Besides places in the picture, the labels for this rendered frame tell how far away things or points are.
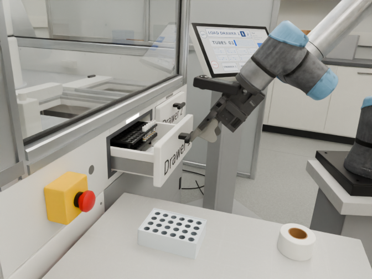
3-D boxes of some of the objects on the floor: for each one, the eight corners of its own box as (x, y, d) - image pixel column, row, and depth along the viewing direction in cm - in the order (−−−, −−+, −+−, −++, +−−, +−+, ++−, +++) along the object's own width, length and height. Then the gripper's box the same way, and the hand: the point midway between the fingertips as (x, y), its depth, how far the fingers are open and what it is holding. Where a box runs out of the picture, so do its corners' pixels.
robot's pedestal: (340, 318, 137) (387, 162, 110) (377, 393, 109) (453, 210, 82) (272, 314, 137) (303, 158, 110) (293, 389, 109) (341, 203, 82)
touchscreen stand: (274, 232, 192) (304, 65, 157) (217, 257, 169) (237, 68, 133) (223, 195, 231) (238, 55, 196) (171, 211, 208) (177, 56, 172)
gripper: (264, 100, 69) (206, 162, 78) (267, 91, 79) (214, 147, 88) (235, 75, 69) (180, 140, 78) (241, 69, 79) (191, 128, 88)
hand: (193, 134), depth 83 cm, fingers closed on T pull, 3 cm apart
